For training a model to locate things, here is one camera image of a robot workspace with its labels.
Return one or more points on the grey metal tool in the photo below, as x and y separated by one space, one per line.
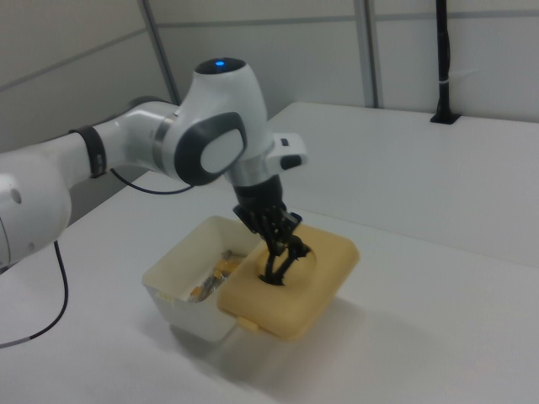
209 283

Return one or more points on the yellow tool piece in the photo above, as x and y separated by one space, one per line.
195 293
228 265

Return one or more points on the black stand pole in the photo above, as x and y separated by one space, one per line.
442 42

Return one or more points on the grey partition post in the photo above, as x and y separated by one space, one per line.
370 50
162 50

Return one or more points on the white plastic tool case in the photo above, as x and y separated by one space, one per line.
189 320

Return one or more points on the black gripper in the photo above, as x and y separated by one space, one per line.
261 200

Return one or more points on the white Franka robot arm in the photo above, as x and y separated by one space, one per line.
227 105

